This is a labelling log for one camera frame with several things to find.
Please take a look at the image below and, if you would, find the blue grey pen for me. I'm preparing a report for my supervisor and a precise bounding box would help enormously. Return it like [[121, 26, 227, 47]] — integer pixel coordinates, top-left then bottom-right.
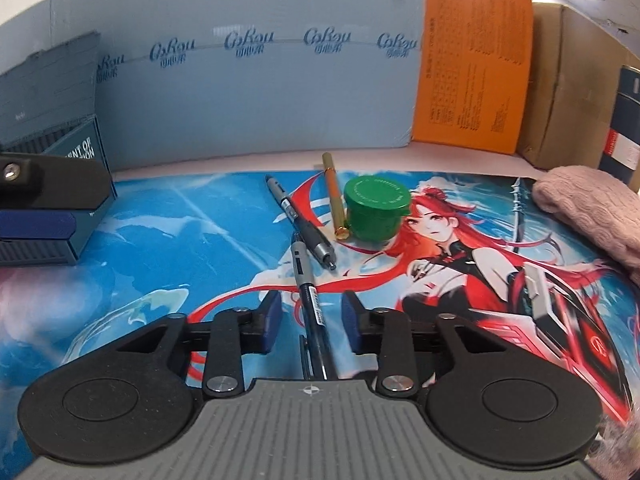
[[290, 232, 338, 380]]

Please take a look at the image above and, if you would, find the black grey pen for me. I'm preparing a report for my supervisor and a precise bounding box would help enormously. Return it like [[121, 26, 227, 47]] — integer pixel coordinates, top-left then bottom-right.
[[265, 174, 336, 271]]

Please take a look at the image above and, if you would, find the blue storage box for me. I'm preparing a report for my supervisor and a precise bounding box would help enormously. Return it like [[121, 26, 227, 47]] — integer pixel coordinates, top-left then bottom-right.
[[1, 32, 117, 266]]

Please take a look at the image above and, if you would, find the anime printed desk mat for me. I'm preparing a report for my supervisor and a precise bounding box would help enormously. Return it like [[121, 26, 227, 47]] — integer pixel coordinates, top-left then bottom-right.
[[1, 172, 639, 463]]

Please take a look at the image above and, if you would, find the light blue foam board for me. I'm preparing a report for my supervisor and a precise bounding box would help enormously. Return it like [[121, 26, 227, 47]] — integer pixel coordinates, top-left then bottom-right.
[[1, 0, 424, 170]]

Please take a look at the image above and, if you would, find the pink knitted cloth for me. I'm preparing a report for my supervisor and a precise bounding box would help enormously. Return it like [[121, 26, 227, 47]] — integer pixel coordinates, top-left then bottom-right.
[[533, 166, 639, 283]]

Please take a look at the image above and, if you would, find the gold pen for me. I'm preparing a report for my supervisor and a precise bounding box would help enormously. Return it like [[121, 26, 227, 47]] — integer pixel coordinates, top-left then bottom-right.
[[322, 152, 350, 240]]

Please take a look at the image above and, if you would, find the navy striped box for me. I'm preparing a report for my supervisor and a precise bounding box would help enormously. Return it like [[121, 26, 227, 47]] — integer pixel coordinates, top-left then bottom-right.
[[599, 65, 640, 185]]

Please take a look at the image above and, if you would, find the orange board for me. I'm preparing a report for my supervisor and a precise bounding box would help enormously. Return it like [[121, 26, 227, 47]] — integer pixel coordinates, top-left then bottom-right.
[[412, 0, 534, 155]]

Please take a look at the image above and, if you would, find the brown cardboard box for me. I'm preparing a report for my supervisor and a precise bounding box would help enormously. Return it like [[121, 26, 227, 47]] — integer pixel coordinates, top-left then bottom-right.
[[518, 3, 639, 170]]

